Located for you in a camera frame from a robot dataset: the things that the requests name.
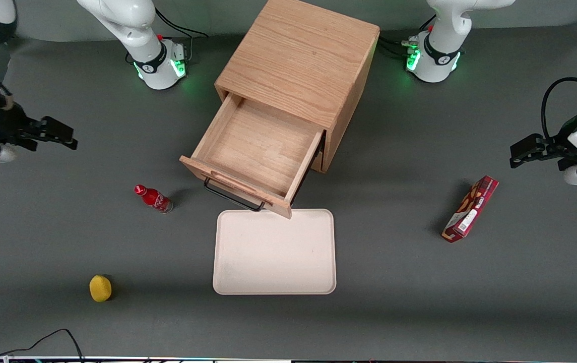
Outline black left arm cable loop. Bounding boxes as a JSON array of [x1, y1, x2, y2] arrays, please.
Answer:
[[540, 77, 577, 141]]

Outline beige rectangular tray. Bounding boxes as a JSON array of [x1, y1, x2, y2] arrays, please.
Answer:
[[213, 209, 337, 295]]

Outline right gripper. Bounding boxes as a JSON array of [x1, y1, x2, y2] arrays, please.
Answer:
[[0, 100, 79, 152]]

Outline black right base cable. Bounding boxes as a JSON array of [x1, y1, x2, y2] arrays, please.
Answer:
[[155, 7, 209, 63]]

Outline wooden drawer cabinet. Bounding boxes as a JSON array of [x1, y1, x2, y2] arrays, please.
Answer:
[[214, 0, 380, 174]]

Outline red cookie box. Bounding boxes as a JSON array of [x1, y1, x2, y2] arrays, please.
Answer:
[[441, 175, 499, 244]]

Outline black left base cables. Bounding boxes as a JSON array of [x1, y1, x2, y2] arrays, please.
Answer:
[[376, 15, 437, 62]]

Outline black floor cable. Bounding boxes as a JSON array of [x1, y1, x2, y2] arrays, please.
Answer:
[[0, 329, 85, 363]]

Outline yellow lemon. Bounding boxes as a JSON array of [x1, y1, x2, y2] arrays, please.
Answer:
[[89, 275, 113, 303]]

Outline red soda bottle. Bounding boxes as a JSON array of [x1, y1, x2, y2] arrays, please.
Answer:
[[134, 185, 173, 214]]

